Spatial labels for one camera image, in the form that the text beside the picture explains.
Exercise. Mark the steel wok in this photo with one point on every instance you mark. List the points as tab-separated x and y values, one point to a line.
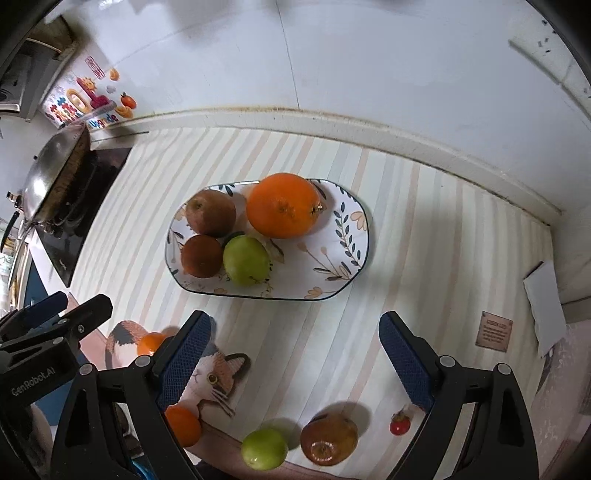
46	171

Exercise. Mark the floral oval plate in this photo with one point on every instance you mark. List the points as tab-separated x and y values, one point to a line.
318	251

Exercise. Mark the white paper sheet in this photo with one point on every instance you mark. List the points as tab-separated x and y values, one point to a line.
545	309

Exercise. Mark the small tangerine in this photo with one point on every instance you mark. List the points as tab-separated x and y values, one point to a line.
185	425
150	344

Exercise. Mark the dark red round fruit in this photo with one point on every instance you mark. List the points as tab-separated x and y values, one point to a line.
201	256

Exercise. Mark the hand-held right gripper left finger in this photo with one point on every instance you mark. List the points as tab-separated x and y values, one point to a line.
184	360

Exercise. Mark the pink patterned cloth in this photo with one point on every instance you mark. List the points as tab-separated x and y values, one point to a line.
564	383

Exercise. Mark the black stove top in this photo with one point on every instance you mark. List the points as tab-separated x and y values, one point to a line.
69	251

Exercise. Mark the green lime near edge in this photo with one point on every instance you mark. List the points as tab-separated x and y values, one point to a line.
264	448

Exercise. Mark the green apple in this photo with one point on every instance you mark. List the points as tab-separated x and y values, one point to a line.
245	261

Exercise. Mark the reddish-brown apple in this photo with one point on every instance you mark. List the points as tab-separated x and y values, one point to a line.
328	438

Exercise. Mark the colourful wall sticker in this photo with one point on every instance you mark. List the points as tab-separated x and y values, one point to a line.
87	102

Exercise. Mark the small red tomato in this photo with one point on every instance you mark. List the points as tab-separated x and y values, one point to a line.
399	425

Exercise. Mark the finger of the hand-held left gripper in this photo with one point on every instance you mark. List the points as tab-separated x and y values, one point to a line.
46	305
85	316

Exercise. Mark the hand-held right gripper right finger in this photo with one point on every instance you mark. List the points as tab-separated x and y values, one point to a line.
407	362

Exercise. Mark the striped table mat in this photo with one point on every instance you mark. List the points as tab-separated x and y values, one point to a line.
425	240

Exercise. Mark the brown-green apple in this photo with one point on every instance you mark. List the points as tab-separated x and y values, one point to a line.
210	214

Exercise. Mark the large orange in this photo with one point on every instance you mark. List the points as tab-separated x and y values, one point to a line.
282	206

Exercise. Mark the cat-shaped mat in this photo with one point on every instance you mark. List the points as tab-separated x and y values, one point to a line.
218	369

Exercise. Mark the steel range hood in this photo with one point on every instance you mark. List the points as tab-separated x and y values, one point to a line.
27	78

